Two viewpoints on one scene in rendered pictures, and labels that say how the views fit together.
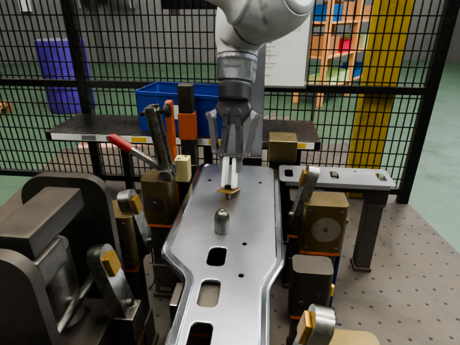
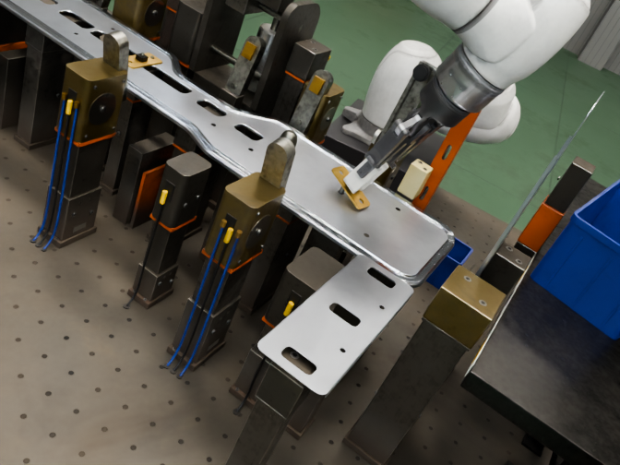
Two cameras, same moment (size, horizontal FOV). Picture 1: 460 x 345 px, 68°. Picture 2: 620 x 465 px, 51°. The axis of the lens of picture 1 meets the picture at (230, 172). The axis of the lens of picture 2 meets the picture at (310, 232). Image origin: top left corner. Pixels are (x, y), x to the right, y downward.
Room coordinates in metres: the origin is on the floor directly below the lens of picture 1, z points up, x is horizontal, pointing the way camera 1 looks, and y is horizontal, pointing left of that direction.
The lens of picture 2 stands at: (0.86, -0.95, 1.53)
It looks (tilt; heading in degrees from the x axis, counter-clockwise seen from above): 33 degrees down; 102
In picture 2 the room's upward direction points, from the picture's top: 25 degrees clockwise
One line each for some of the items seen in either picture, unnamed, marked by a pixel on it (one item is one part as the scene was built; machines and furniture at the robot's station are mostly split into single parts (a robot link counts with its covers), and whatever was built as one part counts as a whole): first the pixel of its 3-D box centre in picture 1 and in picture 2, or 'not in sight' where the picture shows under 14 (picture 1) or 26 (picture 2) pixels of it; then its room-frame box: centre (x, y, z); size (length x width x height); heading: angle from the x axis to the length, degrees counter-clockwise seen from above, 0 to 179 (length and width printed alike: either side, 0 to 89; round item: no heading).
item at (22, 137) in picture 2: not in sight; (52, 80); (0.01, 0.07, 0.84); 0.12 x 0.05 x 0.29; 84
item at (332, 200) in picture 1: (322, 265); (217, 280); (0.61, -0.21, 0.87); 0.12 x 0.07 x 0.35; 84
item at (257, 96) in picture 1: (243, 98); (530, 197); (0.95, -0.04, 1.17); 0.12 x 0.01 x 0.34; 84
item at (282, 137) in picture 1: (278, 190); (418, 374); (0.94, -0.16, 0.88); 0.08 x 0.08 x 0.36; 84
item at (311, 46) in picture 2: not in sight; (279, 136); (0.47, 0.24, 0.91); 0.07 x 0.05 x 0.42; 84
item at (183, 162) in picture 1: (186, 219); (380, 243); (0.78, 0.12, 0.88); 0.04 x 0.04 x 0.37; 84
